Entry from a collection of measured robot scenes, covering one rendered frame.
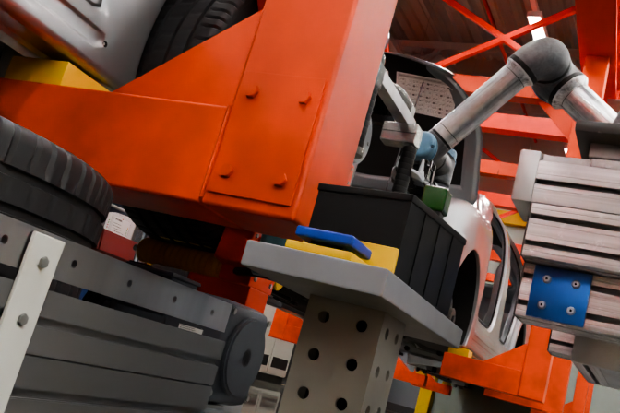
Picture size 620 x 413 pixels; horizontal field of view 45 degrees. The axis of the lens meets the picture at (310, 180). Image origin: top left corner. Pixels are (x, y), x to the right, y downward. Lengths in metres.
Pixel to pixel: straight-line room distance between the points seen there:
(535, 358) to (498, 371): 0.25
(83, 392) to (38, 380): 0.08
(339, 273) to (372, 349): 0.15
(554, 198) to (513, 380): 3.96
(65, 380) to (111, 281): 0.12
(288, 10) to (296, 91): 0.15
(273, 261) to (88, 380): 0.25
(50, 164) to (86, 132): 0.38
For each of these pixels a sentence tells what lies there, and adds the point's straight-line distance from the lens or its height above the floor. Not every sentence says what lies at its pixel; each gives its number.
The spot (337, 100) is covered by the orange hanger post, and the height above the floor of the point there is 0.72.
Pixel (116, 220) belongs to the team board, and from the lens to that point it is 8.28.
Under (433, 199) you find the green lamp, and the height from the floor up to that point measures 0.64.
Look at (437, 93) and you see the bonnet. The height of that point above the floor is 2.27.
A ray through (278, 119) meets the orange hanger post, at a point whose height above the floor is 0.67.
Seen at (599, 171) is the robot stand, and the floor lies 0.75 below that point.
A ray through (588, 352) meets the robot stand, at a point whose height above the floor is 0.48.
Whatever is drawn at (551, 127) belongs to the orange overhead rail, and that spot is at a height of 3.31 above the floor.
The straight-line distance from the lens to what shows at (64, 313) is 0.83.
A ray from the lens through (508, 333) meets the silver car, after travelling 7.14.
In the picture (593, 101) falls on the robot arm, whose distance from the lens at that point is 2.06.
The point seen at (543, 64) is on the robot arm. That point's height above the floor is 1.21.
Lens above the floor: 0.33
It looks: 14 degrees up
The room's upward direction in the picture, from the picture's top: 16 degrees clockwise
